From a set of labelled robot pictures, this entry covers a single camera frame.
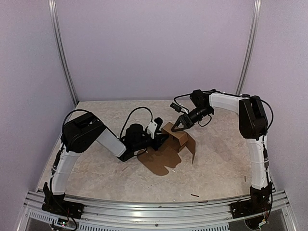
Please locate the right aluminium corner post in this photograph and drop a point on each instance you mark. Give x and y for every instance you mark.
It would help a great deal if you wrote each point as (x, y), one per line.
(249, 47)

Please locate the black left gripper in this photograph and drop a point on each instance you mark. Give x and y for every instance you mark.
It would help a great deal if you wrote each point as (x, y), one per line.
(158, 143)

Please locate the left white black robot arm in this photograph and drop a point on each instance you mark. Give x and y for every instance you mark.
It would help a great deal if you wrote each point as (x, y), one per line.
(77, 136)

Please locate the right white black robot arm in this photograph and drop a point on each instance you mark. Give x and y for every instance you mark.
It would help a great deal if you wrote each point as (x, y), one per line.
(253, 126)

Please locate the front aluminium frame rail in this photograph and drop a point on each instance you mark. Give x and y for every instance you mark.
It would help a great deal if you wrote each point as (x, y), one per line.
(104, 215)

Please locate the left aluminium corner post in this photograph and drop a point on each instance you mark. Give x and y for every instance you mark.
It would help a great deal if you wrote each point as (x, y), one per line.
(60, 48)

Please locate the brown cardboard box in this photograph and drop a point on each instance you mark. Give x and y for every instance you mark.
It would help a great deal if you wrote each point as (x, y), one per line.
(167, 156)

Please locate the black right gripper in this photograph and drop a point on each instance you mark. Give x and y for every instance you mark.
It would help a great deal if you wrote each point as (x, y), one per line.
(187, 123)

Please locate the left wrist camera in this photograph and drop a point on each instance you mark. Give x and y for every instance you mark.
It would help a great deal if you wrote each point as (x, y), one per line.
(153, 128)

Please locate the aluminium corner post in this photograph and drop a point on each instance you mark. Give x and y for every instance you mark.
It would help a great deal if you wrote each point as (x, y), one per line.
(249, 47)
(60, 48)

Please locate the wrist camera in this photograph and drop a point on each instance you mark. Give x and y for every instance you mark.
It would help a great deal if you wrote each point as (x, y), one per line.
(179, 108)
(153, 128)

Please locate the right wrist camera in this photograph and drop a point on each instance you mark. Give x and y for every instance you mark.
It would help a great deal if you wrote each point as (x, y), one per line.
(179, 108)

